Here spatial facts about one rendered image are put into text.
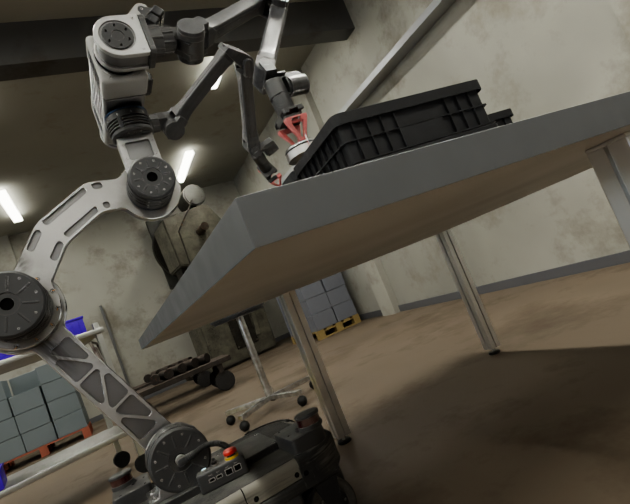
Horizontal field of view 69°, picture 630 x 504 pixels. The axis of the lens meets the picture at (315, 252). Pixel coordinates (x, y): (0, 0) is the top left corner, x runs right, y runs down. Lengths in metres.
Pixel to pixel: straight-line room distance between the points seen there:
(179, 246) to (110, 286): 1.69
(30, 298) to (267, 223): 1.12
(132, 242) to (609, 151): 8.63
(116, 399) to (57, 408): 5.33
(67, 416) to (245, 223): 6.58
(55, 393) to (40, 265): 5.36
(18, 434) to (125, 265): 3.38
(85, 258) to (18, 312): 7.61
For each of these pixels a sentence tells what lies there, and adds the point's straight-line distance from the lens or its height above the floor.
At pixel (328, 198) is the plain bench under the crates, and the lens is 0.36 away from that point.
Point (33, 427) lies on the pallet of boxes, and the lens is 6.91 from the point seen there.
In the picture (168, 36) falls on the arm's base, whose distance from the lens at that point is 1.49.
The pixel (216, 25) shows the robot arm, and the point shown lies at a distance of 1.56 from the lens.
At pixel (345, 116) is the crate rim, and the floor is 0.92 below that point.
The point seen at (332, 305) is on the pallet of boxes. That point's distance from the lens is 6.37.
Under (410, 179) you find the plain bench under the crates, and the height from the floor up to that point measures 0.67.
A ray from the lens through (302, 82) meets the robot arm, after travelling 1.40.
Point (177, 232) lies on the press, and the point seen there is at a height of 2.36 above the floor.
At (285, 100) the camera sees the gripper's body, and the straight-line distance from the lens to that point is 1.35.
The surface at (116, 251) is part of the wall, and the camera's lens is 9.01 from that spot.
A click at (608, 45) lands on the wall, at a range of 3.67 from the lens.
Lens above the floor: 0.62
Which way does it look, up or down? 5 degrees up
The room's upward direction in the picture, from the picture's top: 22 degrees counter-clockwise
